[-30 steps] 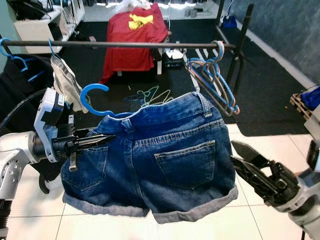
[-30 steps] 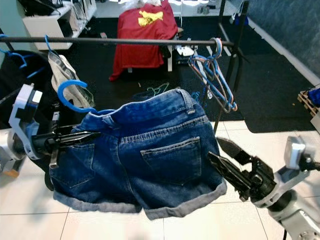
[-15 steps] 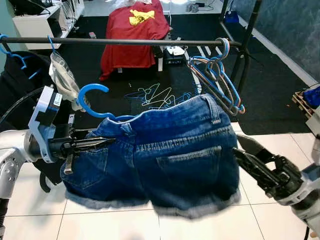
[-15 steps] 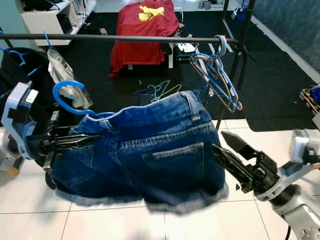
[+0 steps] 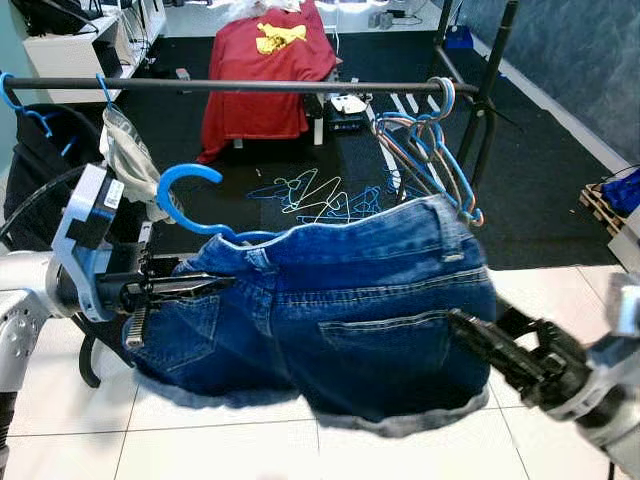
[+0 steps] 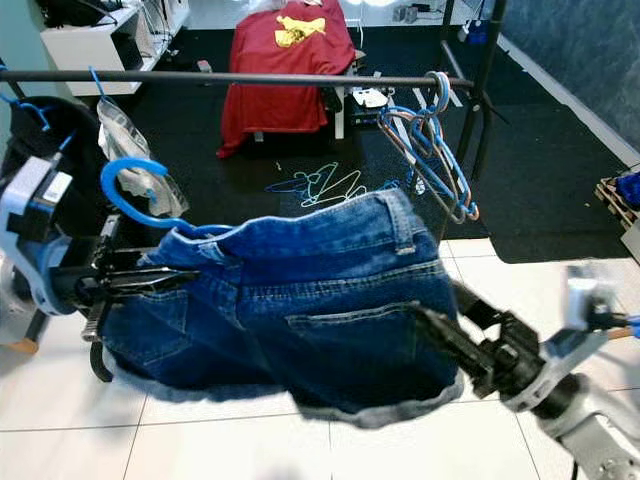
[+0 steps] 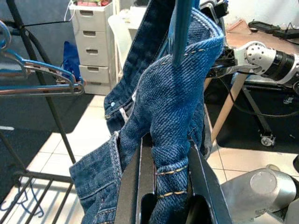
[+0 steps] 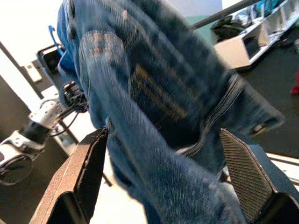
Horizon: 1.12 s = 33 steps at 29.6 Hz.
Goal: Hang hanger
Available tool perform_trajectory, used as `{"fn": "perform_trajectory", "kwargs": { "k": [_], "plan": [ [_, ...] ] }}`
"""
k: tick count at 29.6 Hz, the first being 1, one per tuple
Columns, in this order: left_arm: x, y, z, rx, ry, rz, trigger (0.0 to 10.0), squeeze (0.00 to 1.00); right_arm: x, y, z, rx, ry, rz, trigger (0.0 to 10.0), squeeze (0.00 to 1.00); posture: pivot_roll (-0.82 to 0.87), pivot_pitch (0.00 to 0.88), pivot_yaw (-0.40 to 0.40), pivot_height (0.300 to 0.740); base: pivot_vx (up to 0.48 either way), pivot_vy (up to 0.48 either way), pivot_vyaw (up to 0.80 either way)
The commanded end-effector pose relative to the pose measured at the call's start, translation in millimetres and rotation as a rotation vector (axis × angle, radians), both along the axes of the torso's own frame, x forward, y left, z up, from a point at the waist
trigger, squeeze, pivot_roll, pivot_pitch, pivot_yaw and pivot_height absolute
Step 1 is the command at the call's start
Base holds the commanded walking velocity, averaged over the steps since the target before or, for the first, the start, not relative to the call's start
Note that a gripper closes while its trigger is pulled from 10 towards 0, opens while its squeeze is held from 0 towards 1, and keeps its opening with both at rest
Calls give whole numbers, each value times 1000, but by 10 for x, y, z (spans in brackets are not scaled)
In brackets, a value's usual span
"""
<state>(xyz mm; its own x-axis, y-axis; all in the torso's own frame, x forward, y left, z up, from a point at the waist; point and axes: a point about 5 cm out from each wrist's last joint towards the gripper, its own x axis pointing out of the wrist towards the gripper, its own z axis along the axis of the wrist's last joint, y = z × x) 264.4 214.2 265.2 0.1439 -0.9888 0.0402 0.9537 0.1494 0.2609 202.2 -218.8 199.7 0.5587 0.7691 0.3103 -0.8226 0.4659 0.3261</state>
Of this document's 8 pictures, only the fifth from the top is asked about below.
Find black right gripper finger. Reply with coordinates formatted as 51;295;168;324
447;308;528;388
493;298;549;341

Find blue plastic hanger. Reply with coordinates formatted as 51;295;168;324
0;70;56;141
95;72;117;107
157;163;301;248

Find blue denim shorts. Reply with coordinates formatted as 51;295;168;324
125;195;498;438

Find wooden pallet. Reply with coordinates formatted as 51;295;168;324
580;180;640;239

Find white grey hanging garment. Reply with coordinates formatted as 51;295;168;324
100;103;188;223

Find blue bag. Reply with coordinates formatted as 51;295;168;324
603;166;640;216

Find black carpet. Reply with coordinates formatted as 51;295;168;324
120;25;629;271

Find black hanging garment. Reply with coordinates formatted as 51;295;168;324
3;103;106;251

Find red t-shirt yellow print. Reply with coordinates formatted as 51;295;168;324
197;0;341;164

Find black clothes rack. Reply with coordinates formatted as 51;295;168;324
0;0;521;191

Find white black electric device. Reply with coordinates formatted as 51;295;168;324
325;92;373;136

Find white desk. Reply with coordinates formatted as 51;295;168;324
20;0;168;106

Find small blue box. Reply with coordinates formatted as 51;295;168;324
445;25;473;51

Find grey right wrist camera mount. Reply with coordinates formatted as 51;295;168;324
545;272;640;426

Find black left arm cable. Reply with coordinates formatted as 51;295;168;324
78;333;109;389

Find light blue wire hanger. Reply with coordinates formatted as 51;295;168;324
248;168;346;226

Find white wire hanger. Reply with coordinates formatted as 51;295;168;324
300;175;401;223

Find grey wire hanger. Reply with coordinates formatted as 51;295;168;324
372;77;471;216

